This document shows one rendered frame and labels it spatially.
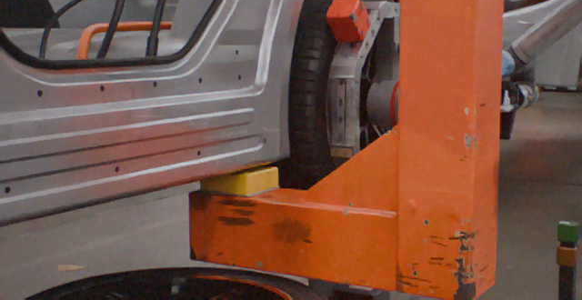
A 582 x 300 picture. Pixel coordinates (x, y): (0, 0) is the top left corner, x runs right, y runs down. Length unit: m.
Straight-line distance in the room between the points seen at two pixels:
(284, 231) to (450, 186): 0.40
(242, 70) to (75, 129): 0.54
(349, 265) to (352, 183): 0.17
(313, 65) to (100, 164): 0.75
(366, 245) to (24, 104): 0.75
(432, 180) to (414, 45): 0.26
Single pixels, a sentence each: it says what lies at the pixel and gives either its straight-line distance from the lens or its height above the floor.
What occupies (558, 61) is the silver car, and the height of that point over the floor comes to 0.88.
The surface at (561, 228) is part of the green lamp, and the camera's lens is 1.89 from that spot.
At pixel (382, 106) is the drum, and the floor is 0.85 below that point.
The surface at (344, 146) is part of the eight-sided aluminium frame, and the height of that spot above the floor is 0.76.
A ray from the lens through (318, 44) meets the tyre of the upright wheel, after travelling 2.19.
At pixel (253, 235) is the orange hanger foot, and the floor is 0.60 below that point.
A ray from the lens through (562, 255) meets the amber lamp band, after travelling 1.90.
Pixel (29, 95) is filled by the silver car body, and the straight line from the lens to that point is 1.51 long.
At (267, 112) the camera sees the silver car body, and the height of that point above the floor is 0.86.
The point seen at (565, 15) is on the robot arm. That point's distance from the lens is 2.56.
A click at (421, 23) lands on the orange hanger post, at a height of 1.06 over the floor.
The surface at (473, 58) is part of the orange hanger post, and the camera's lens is 1.71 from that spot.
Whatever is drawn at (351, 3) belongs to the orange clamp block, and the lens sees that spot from 2.19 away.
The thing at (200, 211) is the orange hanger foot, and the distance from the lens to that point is 2.05.
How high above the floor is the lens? 1.05
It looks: 8 degrees down
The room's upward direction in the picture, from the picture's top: straight up
